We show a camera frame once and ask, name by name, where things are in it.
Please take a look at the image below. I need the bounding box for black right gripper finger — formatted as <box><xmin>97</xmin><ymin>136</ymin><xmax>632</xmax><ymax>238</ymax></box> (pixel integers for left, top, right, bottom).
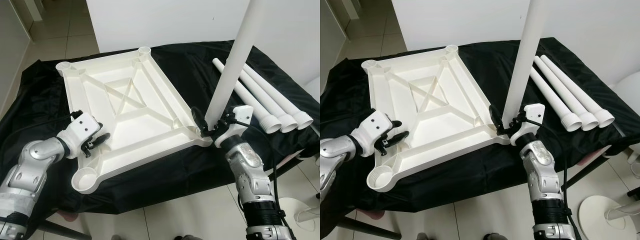
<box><xmin>488</xmin><ymin>103</ymin><xmax>504</xmax><ymax>132</ymax></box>
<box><xmin>192</xmin><ymin>105</ymin><xmax>209</xmax><ymax>135</ymax></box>

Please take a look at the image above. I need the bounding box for white plastic table top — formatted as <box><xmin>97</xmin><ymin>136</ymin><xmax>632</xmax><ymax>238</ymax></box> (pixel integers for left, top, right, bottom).
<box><xmin>55</xmin><ymin>46</ymin><xmax>213</xmax><ymax>195</ymax></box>
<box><xmin>361</xmin><ymin>44</ymin><xmax>512</xmax><ymax>193</ymax></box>

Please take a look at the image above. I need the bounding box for white plastic table leg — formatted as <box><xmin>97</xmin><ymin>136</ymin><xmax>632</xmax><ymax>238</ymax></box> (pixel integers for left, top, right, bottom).
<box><xmin>527</xmin><ymin>65</ymin><xmax>583</xmax><ymax>132</ymax></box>
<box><xmin>245</xmin><ymin>62</ymin><xmax>313</xmax><ymax>128</ymax></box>
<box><xmin>204</xmin><ymin>0</ymin><xmax>266</xmax><ymax>128</ymax></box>
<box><xmin>540</xmin><ymin>54</ymin><xmax>616</xmax><ymax>128</ymax></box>
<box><xmin>212</xmin><ymin>57</ymin><xmax>283</xmax><ymax>134</ymax></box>
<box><xmin>501</xmin><ymin>0</ymin><xmax>548</xmax><ymax>126</ymax></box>
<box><xmin>532</xmin><ymin>55</ymin><xmax>600</xmax><ymax>131</ymax></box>
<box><xmin>239</xmin><ymin>65</ymin><xmax>300</xmax><ymax>133</ymax></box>

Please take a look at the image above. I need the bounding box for black metal table leg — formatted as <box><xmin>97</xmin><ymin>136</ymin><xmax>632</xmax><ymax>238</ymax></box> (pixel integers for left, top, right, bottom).
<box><xmin>30</xmin><ymin>217</ymin><xmax>83</xmax><ymax>240</ymax></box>
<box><xmin>272</xmin><ymin>150</ymin><xmax>321</xmax><ymax>185</ymax></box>
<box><xmin>334</xmin><ymin>215</ymin><xmax>390</xmax><ymax>240</ymax></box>
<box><xmin>560</xmin><ymin>145</ymin><xmax>626</xmax><ymax>192</ymax></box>

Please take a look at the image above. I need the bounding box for white round floor stand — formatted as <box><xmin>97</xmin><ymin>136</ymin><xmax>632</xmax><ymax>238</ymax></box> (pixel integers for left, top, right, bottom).
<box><xmin>577</xmin><ymin>195</ymin><xmax>640</xmax><ymax>236</ymax></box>
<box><xmin>276</xmin><ymin>196</ymin><xmax>321</xmax><ymax>237</ymax></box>

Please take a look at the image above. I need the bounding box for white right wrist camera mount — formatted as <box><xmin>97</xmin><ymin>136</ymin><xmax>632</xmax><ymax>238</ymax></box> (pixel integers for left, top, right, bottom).
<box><xmin>214</xmin><ymin>105</ymin><xmax>256</xmax><ymax>148</ymax></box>
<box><xmin>510</xmin><ymin>103</ymin><xmax>546</xmax><ymax>147</ymax></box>

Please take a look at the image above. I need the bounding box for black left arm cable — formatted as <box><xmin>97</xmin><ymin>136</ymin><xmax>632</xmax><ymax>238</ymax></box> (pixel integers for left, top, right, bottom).
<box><xmin>7</xmin><ymin>111</ymin><xmax>83</xmax><ymax>135</ymax></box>

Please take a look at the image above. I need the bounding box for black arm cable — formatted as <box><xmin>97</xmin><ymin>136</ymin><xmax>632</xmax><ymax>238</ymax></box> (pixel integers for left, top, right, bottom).
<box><xmin>7</xmin><ymin>111</ymin><xmax>83</xmax><ymax>135</ymax></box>
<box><xmin>520</xmin><ymin>114</ymin><xmax>576</xmax><ymax>236</ymax></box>
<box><xmin>220</xmin><ymin>114</ymin><xmax>288</xmax><ymax>231</ymax></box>

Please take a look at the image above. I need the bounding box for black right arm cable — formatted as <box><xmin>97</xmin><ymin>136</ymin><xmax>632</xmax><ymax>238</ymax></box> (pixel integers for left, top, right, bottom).
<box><xmin>220</xmin><ymin>114</ymin><xmax>288</xmax><ymax>231</ymax></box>
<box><xmin>520</xmin><ymin>114</ymin><xmax>576</xmax><ymax>236</ymax></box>

